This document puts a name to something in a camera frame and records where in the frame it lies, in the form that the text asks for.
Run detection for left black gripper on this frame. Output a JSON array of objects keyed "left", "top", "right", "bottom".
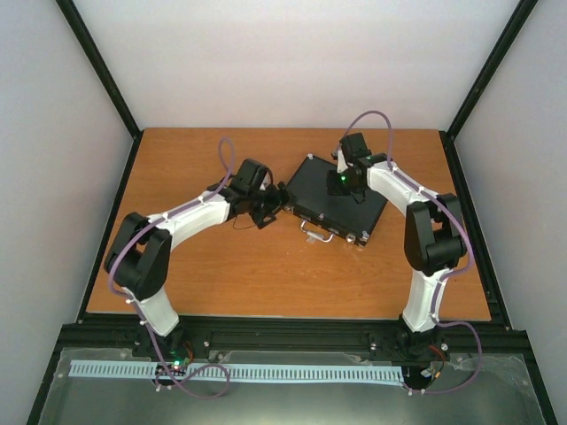
[{"left": 247, "top": 182, "right": 298, "bottom": 229}]

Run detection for black poker set case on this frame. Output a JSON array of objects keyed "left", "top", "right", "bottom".
[{"left": 286, "top": 154, "right": 387, "bottom": 246}]

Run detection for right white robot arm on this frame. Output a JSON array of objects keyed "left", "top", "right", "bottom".
[{"left": 327, "top": 133, "right": 470, "bottom": 333}]

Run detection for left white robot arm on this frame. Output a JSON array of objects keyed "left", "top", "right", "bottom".
[{"left": 104, "top": 158, "right": 290, "bottom": 357}]

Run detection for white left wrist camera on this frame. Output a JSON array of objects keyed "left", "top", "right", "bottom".
[{"left": 260, "top": 174, "right": 272, "bottom": 190}]

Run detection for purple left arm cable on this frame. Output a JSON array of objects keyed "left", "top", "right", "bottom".
[{"left": 108, "top": 136, "right": 236, "bottom": 398}]

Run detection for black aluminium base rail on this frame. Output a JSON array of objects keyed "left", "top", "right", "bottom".
[{"left": 55, "top": 313, "right": 535, "bottom": 365}]

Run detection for light blue cable duct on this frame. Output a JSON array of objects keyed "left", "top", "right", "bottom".
[{"left": 68, "top": 360, "right": 404, "bottom": 386}]

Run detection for right black frame post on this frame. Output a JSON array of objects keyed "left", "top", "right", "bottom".
[{"left": 446, "top": 0, "right": 540, "bottom": 138}]

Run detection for black frame post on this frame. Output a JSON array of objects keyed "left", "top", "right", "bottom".
[
  {"left": 446, "top": 0, "right": 540, "bottom": 138},
  {"left": 55, "top": 0, "right": 144, "bottom": 138}
]

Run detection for left black frame post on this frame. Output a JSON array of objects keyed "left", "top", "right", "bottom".
[{"left": 55, "top": 0, "right": 144, "bottom": 138}]

